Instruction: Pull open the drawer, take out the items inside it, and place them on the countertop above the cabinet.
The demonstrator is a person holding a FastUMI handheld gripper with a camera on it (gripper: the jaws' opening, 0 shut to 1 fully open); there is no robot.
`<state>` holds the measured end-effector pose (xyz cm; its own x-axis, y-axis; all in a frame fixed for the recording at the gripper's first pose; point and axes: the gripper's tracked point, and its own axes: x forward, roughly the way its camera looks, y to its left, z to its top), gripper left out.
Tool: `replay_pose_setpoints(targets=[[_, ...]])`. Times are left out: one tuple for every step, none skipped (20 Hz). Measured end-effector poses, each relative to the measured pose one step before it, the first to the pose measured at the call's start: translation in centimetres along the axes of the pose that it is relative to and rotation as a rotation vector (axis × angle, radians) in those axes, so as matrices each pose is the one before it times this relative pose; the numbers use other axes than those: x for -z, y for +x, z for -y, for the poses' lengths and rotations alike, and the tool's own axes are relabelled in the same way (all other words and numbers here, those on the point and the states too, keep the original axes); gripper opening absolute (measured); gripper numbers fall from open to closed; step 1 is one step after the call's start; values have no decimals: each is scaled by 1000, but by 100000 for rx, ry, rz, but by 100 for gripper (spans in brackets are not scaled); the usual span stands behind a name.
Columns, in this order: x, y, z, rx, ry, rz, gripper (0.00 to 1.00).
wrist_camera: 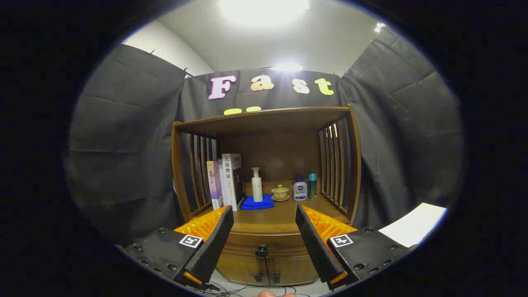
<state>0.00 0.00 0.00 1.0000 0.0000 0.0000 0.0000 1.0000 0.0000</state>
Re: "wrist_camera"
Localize wooden countertop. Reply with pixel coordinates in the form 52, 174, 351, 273
192, 181, 351, 236

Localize yellow lidded teacup with saucer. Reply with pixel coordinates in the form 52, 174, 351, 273
271, 184, 291, 203

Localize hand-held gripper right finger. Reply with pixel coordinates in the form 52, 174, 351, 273
295, 203, 417, 290

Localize brown wooden cabinet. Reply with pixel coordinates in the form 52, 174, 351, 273
171, 105, 363, 287

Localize wooden drawer with black knob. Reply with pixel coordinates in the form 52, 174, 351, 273
219, 231, 316, 259

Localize white pump bottle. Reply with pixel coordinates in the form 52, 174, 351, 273
251, 167, 264, 203

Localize thick white book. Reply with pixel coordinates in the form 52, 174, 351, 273
222, 153, 245, 212

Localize wooden cabinet door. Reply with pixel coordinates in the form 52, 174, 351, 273
266, 255, 320, 286
214, 252, 271, 286

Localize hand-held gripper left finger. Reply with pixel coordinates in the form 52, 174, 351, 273
118, 205, 234, 289

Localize blue folded cloth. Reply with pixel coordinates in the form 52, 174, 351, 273
241, 194, 275, 210

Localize purple book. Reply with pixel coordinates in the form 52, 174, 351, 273
206, 160, 225, 211

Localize white lotion bottle blue cap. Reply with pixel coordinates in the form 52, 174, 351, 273
293, 174, 308, 201

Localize black cables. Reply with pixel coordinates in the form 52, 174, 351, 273
198, 283, 314, 297

